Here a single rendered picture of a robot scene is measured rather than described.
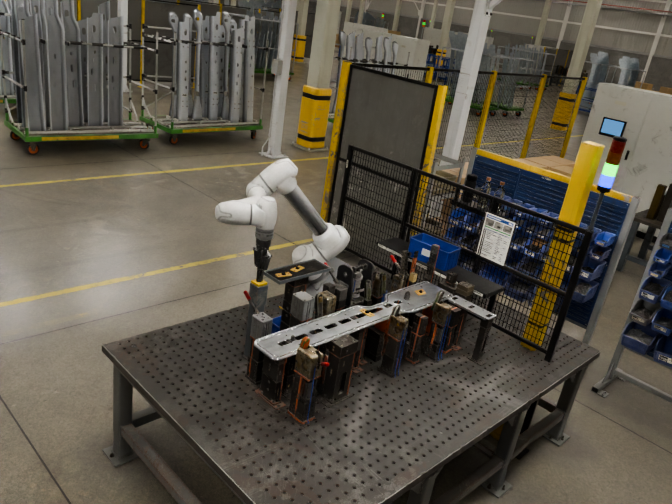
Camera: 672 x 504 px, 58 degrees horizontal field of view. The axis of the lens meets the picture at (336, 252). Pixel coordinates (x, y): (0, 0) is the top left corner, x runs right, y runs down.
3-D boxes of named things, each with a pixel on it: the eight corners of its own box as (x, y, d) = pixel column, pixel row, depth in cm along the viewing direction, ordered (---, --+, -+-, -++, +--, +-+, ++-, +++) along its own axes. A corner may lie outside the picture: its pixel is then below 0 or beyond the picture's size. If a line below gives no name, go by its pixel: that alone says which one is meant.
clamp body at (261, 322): (254, 387, 298) (261, 324, 285) (241, 376, 305) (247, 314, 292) (269, 381, 305) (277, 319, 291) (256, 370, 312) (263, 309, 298)
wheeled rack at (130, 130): (25, 157, 812) (18, 18, 746) (4, 138, 878) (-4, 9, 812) (158, 151, 936) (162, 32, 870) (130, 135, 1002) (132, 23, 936)
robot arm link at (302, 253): (298, 270, 394) (282, 252, 378) (320, 253, 394) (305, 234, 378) (308, 285, 383) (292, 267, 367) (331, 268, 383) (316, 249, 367)
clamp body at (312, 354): (303, 428, 275) (313, 361, 262) (282, 411, 285) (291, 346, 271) (320, 420, 283) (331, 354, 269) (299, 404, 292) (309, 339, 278)
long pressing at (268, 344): (279, 365, 268) (279, 362, 268) (248, 342, 282) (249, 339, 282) (455, 296, 363) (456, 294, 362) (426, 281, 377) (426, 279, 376)
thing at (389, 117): (412, 294, 589) (458, 87, 514) (403, 297, 580) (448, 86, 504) (320, 245, 673) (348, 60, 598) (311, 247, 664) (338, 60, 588)
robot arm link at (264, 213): (274, 223, 300) (248, 222, 297) (277, 194, 294) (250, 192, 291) (276, 231, 291) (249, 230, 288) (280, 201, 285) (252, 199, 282)
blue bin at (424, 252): (444, 271, 385) (449, 253, 381) (406, 254, 402) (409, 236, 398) (457, 266, 398) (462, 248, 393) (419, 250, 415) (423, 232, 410)
